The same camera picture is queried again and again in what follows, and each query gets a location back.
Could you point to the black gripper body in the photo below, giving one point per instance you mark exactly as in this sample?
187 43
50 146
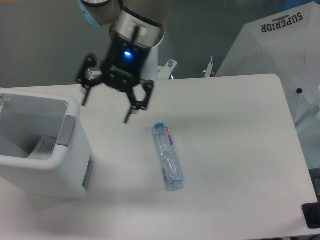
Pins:
122 68

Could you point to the crushed clear plastic bottle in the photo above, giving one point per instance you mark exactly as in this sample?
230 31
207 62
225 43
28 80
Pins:
172 171

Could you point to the white plastic wrapper bag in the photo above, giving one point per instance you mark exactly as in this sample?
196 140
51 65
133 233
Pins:
44 148

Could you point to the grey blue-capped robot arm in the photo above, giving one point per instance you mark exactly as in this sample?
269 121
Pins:
138 27

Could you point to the white open trash can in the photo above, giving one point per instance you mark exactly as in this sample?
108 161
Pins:
26 116

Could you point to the white umbrella with lettering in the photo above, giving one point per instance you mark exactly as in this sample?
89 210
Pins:
286 44

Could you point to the black device at table edge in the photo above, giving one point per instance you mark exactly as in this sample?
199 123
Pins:
311 212

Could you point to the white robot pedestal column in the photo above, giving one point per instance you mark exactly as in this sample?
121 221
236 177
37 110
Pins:
150 69

